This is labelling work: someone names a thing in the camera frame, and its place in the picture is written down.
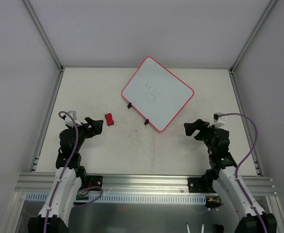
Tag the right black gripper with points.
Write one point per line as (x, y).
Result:
(201, 131)

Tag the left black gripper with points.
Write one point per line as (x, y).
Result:
(87, 127)

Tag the red whiteboard eraser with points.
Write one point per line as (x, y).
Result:
(109, 119)

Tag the pink framed whiteboard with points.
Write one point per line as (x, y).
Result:
(156, 93)

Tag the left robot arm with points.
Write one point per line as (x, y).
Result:
(70, 178)

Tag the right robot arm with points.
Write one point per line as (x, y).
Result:
(223, 178)

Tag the right white pen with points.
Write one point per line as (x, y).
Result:
(202, 228)

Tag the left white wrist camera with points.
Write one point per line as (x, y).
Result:
(70, 118)

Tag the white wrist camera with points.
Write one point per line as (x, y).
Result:
(219, 120)
(70, 118)

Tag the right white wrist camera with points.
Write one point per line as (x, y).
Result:
(219, 120)

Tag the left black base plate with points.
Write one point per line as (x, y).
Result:
(94, 182)

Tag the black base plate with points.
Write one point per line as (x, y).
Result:
(94, 182)
(198, 185)

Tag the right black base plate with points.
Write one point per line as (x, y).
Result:
(198, 185)

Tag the aluminium mounting rail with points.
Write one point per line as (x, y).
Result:
(142, 184)

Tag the slotted white cable duct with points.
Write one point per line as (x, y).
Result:
(128, 198)

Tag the right aluminium frame post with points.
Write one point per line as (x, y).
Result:
(259, 24)

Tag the aluminium frame post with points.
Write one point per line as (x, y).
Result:
(38, 25)
(259, 24)

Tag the left aluminium frame post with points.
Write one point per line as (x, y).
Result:
(38, 25)

